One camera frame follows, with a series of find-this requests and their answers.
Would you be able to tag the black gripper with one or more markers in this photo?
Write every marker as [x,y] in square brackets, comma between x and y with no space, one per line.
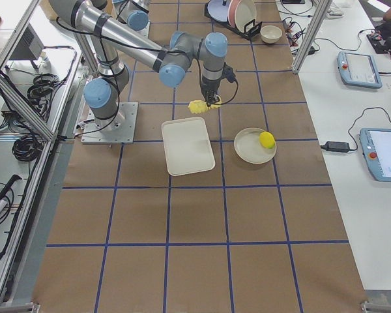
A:
[208,87]

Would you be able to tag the yellow bread roll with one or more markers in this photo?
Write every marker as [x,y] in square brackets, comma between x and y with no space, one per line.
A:
[200,106]

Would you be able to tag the light blue plate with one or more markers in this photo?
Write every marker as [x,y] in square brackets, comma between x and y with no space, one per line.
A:
[218,10]

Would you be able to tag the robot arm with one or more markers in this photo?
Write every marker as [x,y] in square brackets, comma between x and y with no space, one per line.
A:
[170,63]
[133,13]

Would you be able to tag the pink plate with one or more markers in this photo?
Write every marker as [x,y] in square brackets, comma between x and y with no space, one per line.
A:
[233,4]

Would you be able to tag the cream white plate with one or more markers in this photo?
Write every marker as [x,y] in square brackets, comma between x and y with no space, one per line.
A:
[245,12]

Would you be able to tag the white rectangular tray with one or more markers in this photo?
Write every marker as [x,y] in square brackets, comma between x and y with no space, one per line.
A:
[187,146]

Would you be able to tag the white round dish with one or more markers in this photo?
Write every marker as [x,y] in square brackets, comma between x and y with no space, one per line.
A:
[248,148]

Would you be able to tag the black dish rack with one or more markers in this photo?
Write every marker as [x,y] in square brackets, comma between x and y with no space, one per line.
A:
[251,29]

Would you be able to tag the yellow lemon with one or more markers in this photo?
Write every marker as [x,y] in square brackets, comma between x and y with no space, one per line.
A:
[267,140]

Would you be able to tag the cream bowl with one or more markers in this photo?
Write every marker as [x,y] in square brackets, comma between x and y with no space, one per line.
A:
[270,34]

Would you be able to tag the black power adapter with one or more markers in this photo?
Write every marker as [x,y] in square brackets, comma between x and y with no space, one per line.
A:
[342,147]

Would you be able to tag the upper teach pendant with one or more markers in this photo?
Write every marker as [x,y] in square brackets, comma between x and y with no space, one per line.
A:
[358,70]

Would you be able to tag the teach pendant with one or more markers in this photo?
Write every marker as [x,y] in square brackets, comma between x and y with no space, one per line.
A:
[358,70]
[376,149]

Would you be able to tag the lower teach pendant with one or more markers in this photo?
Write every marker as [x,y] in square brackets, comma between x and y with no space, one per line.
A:
[376,149]

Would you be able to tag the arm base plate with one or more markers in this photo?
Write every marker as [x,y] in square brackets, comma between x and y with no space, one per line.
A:
[119,130]

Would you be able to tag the aluminium frame post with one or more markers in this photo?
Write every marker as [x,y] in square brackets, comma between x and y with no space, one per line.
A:
[311,32]

